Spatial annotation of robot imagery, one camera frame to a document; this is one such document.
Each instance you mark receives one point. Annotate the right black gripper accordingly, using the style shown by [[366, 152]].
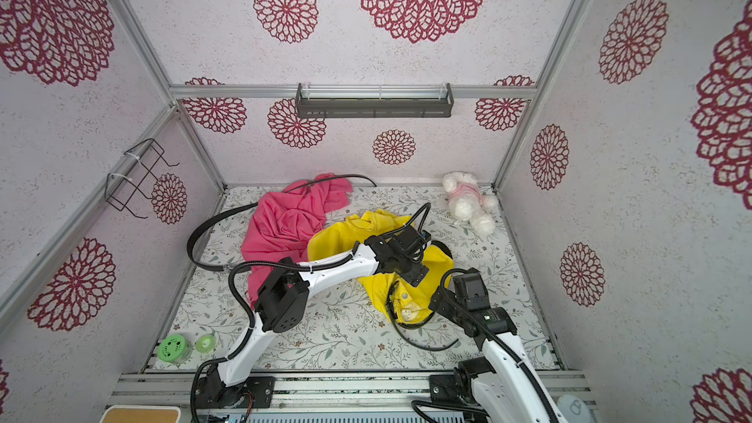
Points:
[[443, 300]]

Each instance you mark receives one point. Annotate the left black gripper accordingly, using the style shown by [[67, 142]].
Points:
[[417, 275]]

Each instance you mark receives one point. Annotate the yellow garment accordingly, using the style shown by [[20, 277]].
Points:
[[348, 237]]

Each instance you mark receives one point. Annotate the pink trousers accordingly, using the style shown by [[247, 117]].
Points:
[[284, 222]]

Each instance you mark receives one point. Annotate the black leather belt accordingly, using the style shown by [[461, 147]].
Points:
[[208, 225]]

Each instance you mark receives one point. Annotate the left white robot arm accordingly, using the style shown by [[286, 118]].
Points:
[[282, 301]]

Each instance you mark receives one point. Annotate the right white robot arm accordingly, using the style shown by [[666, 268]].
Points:
[[502, 385]]

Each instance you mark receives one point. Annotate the white pink plush toy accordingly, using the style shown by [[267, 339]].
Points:
[[468, 203]]

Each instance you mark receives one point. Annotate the black wall shelf rail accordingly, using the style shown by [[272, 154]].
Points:
[[373, 102]]

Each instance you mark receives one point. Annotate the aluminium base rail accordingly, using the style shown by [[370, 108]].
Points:
[[385, 391]]

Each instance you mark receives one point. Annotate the black wire wall rack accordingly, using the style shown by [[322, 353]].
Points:
[[121, 188]]

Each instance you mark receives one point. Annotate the wooden board white frame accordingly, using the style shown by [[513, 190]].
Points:
[[141, 414]]

